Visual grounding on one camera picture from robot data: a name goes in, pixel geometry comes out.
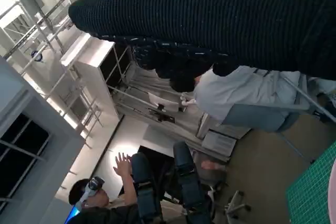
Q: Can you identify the green cutting mat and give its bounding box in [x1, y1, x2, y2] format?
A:
[285, 142, 336, 224]

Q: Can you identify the dark window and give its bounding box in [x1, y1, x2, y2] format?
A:
[0, 113, 50, 201]

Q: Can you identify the black office chair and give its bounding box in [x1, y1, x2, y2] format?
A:
[154, 153, 253, 219]

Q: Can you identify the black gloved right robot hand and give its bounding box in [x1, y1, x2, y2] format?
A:
[68, 0, 336, 80]

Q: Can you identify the person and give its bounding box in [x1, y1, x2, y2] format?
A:
[68, 141, 213, 224]
[169, 65, 312, 130]

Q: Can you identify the white shelf unit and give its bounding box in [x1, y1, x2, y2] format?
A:
[60, 35, 133, 96]

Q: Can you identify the white metal truss frame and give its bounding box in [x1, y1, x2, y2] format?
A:
[0, 0, 106, 146]

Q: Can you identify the pink bowl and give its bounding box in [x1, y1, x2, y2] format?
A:
[328, 159, 336, 224]

